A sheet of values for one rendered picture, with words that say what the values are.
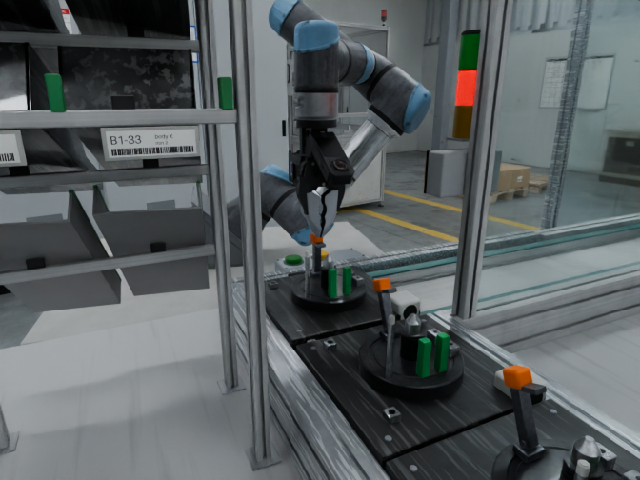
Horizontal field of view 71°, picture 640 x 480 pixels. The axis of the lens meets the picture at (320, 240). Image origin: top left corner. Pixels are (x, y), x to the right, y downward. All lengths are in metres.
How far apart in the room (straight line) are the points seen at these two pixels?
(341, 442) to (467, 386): 0.18
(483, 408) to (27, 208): 3.37
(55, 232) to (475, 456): 0.53
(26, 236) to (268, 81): 3.54
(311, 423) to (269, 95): 3.65
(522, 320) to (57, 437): 0.79
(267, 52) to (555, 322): 3.46
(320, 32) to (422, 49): 11.01
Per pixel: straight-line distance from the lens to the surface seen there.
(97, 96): 0.52
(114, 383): 0.87
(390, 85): 1.21
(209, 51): 0.65
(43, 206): 3.65
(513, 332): 0.92
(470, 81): 0.74
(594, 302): 1.08
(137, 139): 0.46
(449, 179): 0.74
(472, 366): 0.67
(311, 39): 0.77
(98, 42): 0.64
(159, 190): 3.76
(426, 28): 11.82
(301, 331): 0.72
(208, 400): 0.78
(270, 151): 4.08
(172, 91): 0.52
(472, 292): 0.80
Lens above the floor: 1.32
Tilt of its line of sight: 18 degrees down
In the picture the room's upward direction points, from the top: straight up
